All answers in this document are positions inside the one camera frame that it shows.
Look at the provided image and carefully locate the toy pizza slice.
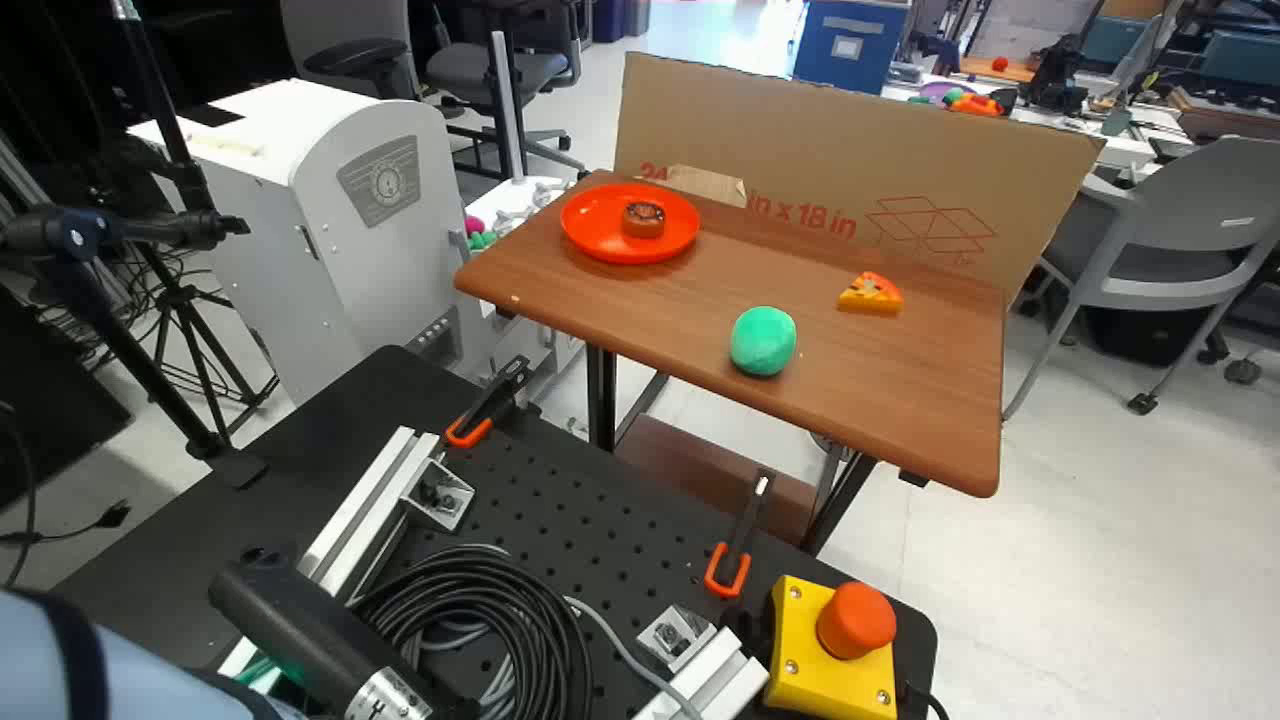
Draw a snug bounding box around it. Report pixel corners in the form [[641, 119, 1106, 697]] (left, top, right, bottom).
[[833, 268, 908, 319]]

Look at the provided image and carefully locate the green ball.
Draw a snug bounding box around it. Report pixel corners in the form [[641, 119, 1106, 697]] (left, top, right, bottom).
[[724, 303, 803, 378]]

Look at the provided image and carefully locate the orange round plate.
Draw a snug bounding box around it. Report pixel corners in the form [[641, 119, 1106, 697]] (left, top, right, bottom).
[[558, 179, 705, 268]]

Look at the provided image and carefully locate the brown toy donut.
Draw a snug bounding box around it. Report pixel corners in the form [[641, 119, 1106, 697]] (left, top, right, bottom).
[[620, 196, 671, 238]]

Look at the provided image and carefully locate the black clamp orange tip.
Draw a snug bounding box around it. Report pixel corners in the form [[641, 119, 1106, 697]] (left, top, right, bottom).
[[445, 353, 534, 455], [701, 466, 779, 604]]

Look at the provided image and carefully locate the black perforated breadboard table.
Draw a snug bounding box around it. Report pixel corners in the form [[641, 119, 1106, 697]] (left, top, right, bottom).
[[53, 338, 945, 720]]

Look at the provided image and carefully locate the wooden top table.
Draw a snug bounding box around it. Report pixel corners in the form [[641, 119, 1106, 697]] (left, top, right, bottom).
[[452, 166, 1007, 565]]

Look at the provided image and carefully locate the brown cardboard panel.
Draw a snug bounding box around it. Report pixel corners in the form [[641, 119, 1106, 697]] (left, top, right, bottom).
[[614, 49, 1107, 315]]

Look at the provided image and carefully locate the dark office chair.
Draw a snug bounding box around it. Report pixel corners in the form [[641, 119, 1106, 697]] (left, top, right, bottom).
[[297, 0, 591, 179]]

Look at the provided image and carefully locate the white machine cabinet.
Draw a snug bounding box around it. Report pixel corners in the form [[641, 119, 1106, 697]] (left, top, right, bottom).
[[126, 75, 559, 408]]

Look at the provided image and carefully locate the yellow emergency stop box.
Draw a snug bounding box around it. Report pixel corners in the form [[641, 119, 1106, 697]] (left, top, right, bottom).
[[762, 570, 904, 720]]

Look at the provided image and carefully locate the blue storage box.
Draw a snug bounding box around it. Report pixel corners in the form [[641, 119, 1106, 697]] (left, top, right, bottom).
[[793, 0, 919, 99]]

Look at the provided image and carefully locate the black tripod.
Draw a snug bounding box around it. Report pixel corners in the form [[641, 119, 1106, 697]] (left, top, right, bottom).
[[0, 0, 287, 464]]

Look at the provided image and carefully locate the white work table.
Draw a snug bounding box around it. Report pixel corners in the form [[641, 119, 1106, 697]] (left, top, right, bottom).
[[915, 75, 1213, 193]]

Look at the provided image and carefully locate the grey office chair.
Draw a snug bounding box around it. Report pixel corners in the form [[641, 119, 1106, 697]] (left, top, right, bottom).
[[1001, 130, 1280, 418]]

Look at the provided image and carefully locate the pale blue blurred object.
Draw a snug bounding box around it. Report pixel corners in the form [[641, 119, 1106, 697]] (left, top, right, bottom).
[[0, 585, 278, 720]]

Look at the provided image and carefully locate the black cable coil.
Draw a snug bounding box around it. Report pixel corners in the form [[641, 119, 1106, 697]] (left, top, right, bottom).
[[353, 544, 599, 720]]

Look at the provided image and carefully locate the long aluminium extrusion rail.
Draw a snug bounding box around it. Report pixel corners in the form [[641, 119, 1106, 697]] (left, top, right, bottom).
[[218, 425, 481, 689]]

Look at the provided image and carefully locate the short aluminium extrusion rail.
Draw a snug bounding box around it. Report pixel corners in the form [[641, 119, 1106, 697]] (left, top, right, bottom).
[[629, 604, 771, 720]]

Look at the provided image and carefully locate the black cylindrical handle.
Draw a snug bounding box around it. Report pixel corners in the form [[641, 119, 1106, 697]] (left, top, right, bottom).
[[209, 557, 439, 720]]

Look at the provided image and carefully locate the black floor cable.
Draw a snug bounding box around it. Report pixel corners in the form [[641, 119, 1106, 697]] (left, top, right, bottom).
[[0, 394, 136, 592]]

